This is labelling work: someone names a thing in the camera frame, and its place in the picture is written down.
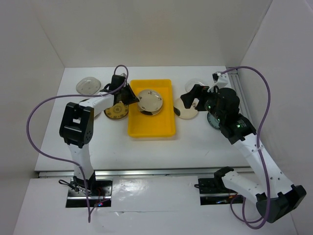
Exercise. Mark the yellow brown patterned plate right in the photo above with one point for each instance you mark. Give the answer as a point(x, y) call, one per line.
point(117, 111)

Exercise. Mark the clear glass plate right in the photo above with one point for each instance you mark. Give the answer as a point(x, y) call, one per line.
point(195, 81)

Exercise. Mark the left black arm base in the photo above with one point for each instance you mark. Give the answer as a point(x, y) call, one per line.
point(100, 196)

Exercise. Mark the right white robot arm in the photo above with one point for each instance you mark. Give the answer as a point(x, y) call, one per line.
point(275, 195)

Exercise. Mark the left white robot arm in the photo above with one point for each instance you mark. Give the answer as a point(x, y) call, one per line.
point(78, 122)

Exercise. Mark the right side aluminium rail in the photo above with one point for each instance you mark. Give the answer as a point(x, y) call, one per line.
point(235, 83)

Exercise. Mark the cream plate black flower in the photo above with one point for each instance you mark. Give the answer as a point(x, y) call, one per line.
point(182, 112)
point(148, 113)

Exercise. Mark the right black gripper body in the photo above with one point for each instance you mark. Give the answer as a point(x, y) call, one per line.
point(210, 106)

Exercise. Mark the clear glass plate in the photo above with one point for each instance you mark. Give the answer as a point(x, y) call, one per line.
point(88, 86)
point(195, 81)

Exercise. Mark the yellow plastic bin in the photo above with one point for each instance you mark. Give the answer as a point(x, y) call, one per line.
point(161, 125)

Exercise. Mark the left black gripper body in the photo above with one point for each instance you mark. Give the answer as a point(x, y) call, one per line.
point(121, 91)

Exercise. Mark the cream plate with calligraphy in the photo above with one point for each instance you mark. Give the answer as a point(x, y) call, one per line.
point(149, 100)

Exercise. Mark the aluminium rail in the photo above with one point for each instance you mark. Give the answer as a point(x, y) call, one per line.
point(235, 83)
point(134, 173)

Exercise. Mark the clear glass plate left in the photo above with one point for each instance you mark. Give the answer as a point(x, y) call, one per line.
point(88, 86)

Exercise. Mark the front aluminium rail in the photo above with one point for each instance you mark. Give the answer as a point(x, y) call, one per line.
point(134, 173)

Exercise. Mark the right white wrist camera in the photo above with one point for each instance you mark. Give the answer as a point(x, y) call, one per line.
point(217, 82)

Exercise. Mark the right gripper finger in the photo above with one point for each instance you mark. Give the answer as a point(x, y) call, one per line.
point(197, 92)
point(201, 107)

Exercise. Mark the teal green plate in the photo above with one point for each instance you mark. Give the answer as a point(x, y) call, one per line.
point(213, 120)

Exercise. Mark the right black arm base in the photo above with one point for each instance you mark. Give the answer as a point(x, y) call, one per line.
point(211, 194)

